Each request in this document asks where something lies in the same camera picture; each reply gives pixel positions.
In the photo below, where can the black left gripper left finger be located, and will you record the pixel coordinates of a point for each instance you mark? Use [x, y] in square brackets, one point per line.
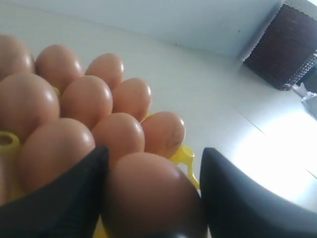
[68, 207]

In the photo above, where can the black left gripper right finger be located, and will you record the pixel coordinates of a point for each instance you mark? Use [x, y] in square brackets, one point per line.
[238, 207]

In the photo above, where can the brown egg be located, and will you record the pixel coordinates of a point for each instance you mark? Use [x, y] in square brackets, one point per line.
[133, 96]
[59, 66]
[164, 133]
[121, 133]
[87, 99]
[108, 67]
[51, 150]
[15, 57]
[147, 194]
[27, 101]

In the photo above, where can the white crumpled cloth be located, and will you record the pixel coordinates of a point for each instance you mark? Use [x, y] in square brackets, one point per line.
[308, 99]

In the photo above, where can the brown wicker basket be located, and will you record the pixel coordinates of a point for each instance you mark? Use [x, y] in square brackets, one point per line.
[287, 50]

